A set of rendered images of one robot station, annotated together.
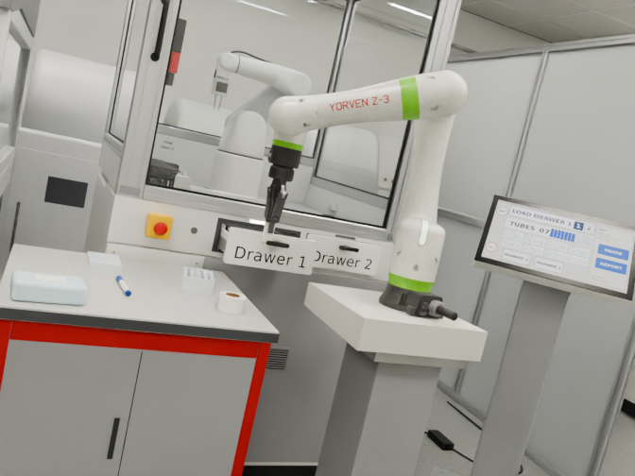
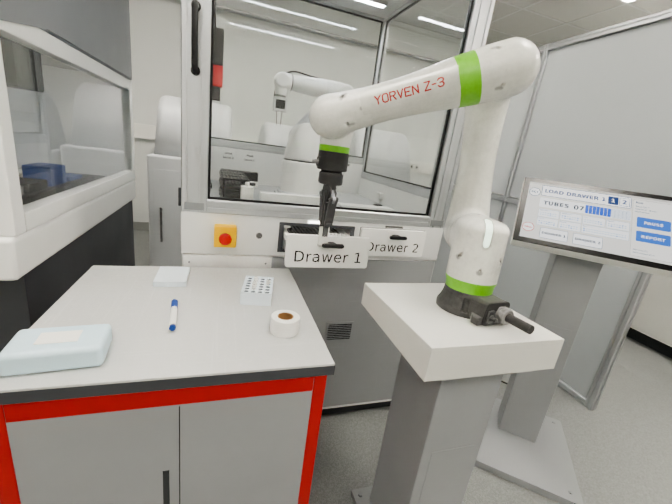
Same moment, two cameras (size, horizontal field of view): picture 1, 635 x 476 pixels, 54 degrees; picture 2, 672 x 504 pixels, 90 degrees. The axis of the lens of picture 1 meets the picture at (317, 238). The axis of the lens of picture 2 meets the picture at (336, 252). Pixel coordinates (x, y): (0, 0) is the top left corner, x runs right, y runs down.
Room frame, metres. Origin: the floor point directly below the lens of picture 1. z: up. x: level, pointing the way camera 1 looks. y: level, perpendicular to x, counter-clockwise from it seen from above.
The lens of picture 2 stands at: (0.82, 0.02, 1.20)
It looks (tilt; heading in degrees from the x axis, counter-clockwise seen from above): 17 degrees down; 4
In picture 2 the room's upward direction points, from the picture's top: 8 degrees clockwise
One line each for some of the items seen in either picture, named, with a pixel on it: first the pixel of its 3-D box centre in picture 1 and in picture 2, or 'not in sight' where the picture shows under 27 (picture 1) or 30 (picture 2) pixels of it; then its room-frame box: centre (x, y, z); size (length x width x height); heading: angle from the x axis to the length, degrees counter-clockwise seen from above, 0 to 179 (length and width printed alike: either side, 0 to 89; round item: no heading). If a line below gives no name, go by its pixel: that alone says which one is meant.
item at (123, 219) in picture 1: (232, 218); (301, 213); (2.49, 0.35, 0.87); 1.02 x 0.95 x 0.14; 114
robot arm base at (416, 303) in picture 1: (419, 302); (482, 306); (1.65, -0.31, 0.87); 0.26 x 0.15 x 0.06; 30
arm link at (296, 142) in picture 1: (291, 124); (336, 126); (1.85, 0.15, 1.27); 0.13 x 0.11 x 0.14; 178
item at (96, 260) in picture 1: (104, 261); (172, 276); (1.72, 0.58, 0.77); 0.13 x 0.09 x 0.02; 24
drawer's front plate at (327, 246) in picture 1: (342, 255); (392, 242); (2.16, -0.10, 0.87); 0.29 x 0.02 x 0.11; 114
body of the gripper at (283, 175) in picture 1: (279, 181); (329, 186); (1.86, 0.15, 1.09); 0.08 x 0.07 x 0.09; 24
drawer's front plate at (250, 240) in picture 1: (271, 251); (328, 251); (1.89, 0.13, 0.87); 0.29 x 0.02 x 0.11; 114
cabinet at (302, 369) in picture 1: (212, 329); (294, 298); (2.49, 0.34, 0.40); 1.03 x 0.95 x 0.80; 114
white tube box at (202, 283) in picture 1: (197, 280); (257, 290); (1.71, 0.30, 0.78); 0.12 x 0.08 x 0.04; 14
